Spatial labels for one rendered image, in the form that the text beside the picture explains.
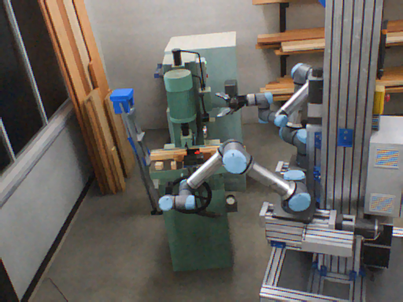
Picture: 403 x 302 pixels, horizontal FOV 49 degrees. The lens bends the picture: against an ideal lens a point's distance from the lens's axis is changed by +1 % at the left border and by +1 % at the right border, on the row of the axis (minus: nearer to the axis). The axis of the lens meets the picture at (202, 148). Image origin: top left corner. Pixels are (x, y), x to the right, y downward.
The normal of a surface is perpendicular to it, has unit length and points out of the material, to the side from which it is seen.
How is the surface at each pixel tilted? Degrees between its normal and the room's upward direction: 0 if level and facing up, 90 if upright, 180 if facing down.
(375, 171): 90
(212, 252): 90
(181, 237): 90
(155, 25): 90
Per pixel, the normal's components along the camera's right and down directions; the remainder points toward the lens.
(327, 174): -0.33, 0.48
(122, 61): -0.08, 0.49
